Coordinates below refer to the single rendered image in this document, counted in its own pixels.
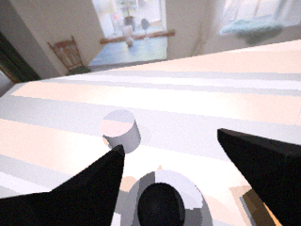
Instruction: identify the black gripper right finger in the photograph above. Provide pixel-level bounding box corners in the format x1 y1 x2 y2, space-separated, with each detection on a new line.
216 128 301 226

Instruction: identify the orange rectangular block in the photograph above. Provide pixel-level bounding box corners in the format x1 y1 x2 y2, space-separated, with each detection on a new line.
242 188 281 226

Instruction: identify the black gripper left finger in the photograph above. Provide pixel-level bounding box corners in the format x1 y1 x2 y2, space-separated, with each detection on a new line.
0 144 125 226

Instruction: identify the glass french press with black knob plunger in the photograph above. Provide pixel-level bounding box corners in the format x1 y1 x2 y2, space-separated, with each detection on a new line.
120 169 214 226

